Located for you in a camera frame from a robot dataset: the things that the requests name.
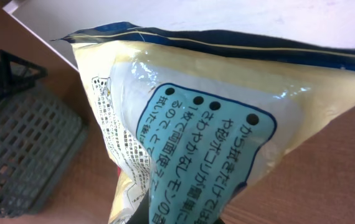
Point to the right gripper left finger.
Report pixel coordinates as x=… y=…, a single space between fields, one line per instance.
x=141 y=215

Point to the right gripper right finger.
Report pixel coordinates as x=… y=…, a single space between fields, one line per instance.
x=219 y=221

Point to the large yellow wipes bag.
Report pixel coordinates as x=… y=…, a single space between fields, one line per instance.
x=196 y=117

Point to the grey plastic basket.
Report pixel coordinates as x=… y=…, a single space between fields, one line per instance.
x=39 y=135

